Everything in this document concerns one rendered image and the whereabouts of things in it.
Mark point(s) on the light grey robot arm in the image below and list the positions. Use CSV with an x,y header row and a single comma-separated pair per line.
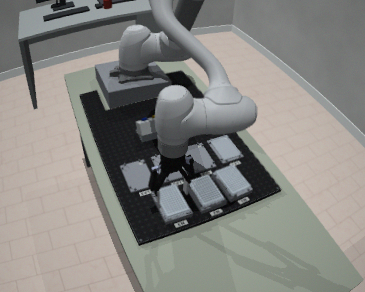
x,y
223,110

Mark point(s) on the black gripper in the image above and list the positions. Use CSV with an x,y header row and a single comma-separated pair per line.
x,y
171,165

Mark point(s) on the white button panel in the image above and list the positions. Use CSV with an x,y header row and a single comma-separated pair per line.
x,y
146,129

